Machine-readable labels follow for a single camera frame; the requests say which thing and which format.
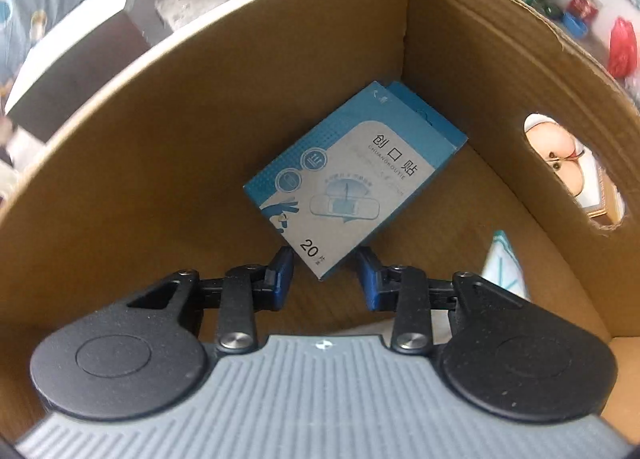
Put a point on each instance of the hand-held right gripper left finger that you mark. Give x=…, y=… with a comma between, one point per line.
x=281, y=279

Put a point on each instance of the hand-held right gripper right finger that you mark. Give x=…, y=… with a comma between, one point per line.
x=369, y=281

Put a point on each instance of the blue bandage box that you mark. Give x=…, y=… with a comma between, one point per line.
x=350, y=189

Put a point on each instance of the brown cardboard box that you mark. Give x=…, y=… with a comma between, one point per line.
x=175, y=149

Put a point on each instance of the teal and white packet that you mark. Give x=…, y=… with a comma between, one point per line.
x=505, y=269

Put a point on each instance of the printed fruit mat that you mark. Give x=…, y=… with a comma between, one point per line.
x=570, y=164

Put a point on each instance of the grey cabinet with white top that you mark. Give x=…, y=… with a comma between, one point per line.
x=85, y=59

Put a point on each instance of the blue plastic container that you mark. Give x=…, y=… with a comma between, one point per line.
x=575, y=23

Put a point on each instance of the red plastic bag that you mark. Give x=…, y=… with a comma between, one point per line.
x=622, y=46

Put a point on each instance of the red packet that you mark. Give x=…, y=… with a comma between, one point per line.
x=584, y=4

